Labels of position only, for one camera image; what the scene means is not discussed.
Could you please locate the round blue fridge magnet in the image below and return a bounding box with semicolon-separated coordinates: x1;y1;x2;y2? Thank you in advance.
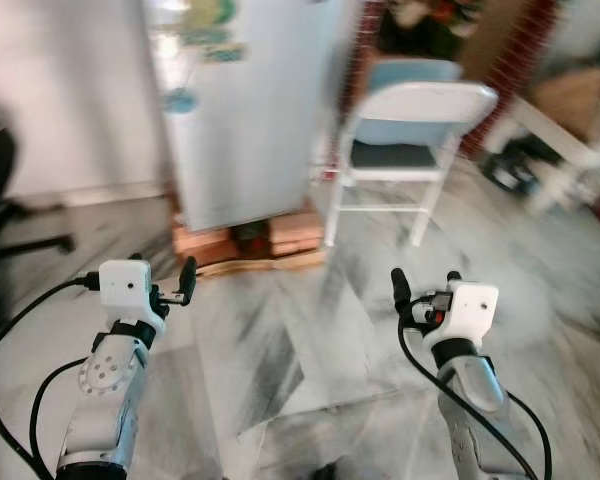
164;88;200;115

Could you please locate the pale blue fridge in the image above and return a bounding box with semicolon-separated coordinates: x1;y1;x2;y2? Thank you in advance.
143;0;367;234

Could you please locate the green fridge sticker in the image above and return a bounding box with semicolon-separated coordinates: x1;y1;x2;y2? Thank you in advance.
175;0;249;65

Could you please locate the red brick stack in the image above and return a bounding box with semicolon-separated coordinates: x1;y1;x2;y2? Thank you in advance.
268;205;327;257
172;222;237;269

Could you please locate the flat wooden board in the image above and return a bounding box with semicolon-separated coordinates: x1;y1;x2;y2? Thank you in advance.
195;250;327;277

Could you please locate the black floor appliance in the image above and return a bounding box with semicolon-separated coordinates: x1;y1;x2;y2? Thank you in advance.
480;138;553;197

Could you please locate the white folding chair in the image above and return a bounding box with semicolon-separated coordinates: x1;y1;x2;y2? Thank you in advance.
323;57;500;249

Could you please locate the brown cardboard box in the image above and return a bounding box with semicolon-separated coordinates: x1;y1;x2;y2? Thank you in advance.
528;65;600;141

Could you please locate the wide red brick pillar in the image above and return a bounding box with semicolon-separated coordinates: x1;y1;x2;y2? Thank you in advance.
458;0;563;159

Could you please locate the narrow red brick pillar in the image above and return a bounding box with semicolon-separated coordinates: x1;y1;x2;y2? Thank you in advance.
350;0;384;113

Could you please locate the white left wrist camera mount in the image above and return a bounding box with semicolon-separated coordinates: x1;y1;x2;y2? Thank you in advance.
98;259;168;333

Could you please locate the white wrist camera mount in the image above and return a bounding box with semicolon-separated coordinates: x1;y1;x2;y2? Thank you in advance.
98;259;168;333
423;281;500;348

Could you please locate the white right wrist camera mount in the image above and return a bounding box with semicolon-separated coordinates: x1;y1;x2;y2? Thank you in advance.
423;281;500;348

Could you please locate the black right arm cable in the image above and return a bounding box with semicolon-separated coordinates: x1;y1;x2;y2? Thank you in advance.
397;312;553;480

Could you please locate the long black left arm cable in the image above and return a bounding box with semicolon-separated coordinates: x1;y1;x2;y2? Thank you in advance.
0;275;103;479

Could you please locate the short black left arm cable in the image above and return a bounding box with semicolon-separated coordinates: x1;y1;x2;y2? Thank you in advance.
28;358;89;471

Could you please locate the white plastic frame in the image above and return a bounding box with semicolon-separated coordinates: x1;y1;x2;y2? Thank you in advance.
498;95;600;213

